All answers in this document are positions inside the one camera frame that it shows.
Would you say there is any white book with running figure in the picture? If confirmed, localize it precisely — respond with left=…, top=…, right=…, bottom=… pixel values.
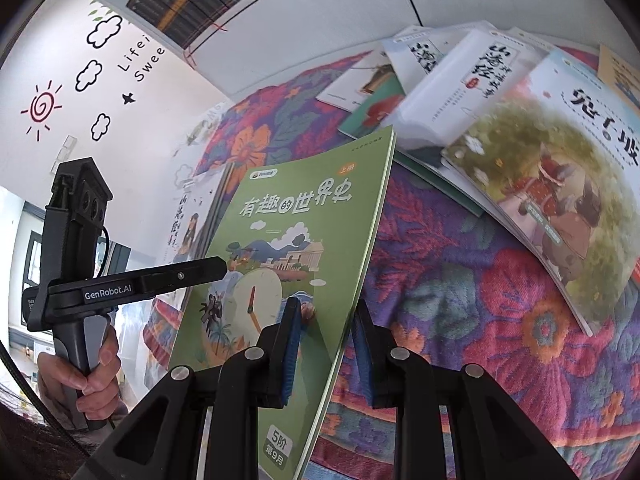
left=395, top=30, right=551, bottom=153

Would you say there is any pale blue book with rabbits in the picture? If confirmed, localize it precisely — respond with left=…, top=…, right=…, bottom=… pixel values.
left=442, top=50, right=640, bottom=338

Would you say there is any red string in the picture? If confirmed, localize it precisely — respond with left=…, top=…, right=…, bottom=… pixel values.
left=182, top=20, right=231, bottom=66

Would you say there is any green book with clock picture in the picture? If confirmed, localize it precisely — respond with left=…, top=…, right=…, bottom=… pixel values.
left=167, top=127, right=397, bottom=480

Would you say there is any black lettering wall decal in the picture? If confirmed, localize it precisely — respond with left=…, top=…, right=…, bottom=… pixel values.
left=115, top=35, right=168, bottom=83

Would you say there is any black cable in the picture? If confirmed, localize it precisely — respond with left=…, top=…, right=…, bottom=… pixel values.
left=97, top=225, right=112, bottom=276

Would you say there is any tan book with clock picture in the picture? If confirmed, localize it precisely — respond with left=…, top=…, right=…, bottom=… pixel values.
left=597, top=42, right=640, bottom=96

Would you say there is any dark framed window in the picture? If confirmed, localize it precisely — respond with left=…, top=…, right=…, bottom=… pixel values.
left=7, top=195, right=131, bottom=361

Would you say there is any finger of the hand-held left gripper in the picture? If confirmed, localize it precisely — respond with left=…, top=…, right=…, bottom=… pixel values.
left=141, top=256, right=229, bottom=299

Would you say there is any red sun wall decal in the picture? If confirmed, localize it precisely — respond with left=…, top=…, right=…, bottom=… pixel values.
left=20, top=80, right=65, bottom=142

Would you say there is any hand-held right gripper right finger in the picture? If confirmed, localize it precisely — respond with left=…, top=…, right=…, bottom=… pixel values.
left=352, top=299, right=576, bottom=480

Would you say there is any white bookshelf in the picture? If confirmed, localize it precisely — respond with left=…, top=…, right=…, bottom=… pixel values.
left=67, top=0, right=606, bottom=101

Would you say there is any floral blanket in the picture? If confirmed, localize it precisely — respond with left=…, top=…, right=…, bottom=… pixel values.
left=142, top=42, right=640, bottom=480

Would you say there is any teal book with girl picture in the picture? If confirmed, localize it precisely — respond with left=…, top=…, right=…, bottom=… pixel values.
left=337, top=87, right=483, bottom=218

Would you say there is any person's left hand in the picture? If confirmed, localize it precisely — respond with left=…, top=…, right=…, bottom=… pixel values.
left=37, top=327, right=128, bottom=418

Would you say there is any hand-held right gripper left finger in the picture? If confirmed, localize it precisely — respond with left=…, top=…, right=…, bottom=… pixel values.
left=85, top=297, right=307, bottom=480

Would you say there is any white book with swordsman figure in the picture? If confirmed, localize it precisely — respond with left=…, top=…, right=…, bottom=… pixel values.
left=316, top=50, right=401, bottom=113

